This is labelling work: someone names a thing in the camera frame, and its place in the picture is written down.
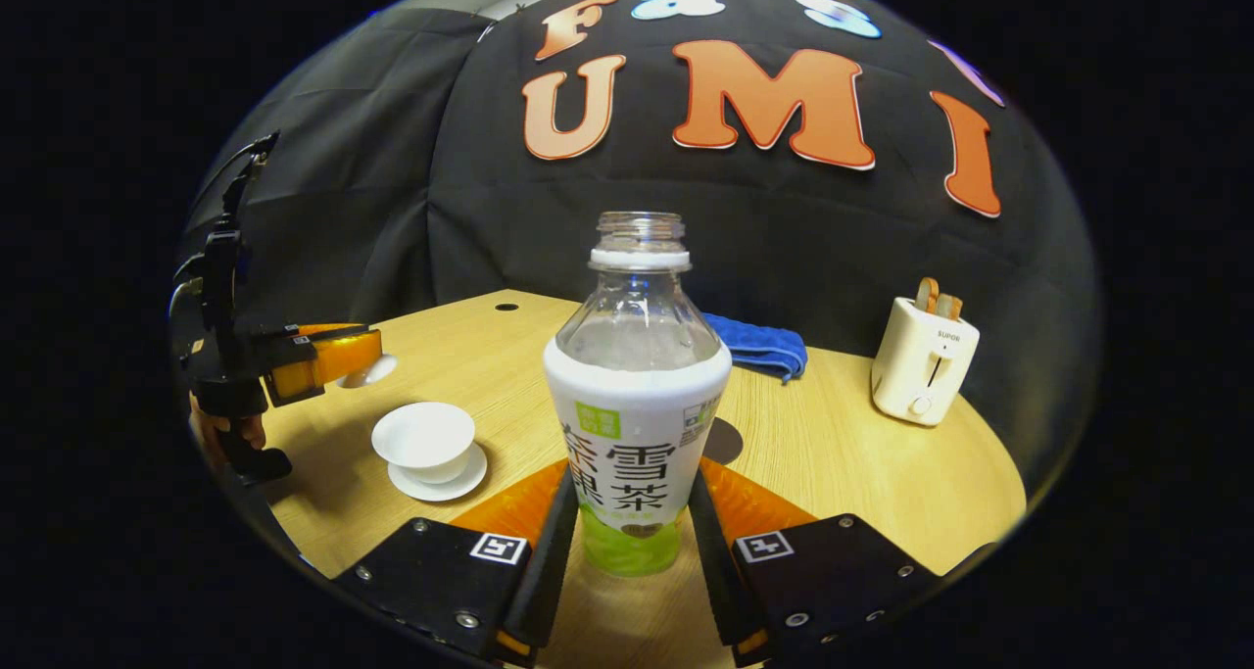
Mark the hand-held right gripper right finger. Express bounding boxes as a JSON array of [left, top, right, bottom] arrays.
[[686, 456, 941, 665]]

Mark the blue towel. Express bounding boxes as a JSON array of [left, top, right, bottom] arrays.
[[700, 311, 809, 384]]

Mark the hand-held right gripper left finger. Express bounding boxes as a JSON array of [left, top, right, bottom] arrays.
[[333, 458, 581, 665]]

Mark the white toaster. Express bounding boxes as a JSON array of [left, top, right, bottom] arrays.
[[870, 295, 981, 427]]

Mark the white saucer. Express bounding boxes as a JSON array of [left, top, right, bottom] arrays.
[[388, 442, 489, 502]]

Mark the clear water bottle green label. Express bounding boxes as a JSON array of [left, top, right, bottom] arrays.
[[543, 211, 734, 579]]

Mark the white teacup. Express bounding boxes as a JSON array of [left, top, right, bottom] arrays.
[[371, 402, 477, 485]]

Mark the dark round coaster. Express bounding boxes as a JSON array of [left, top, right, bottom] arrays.
[[700, 417, 746, 466]]

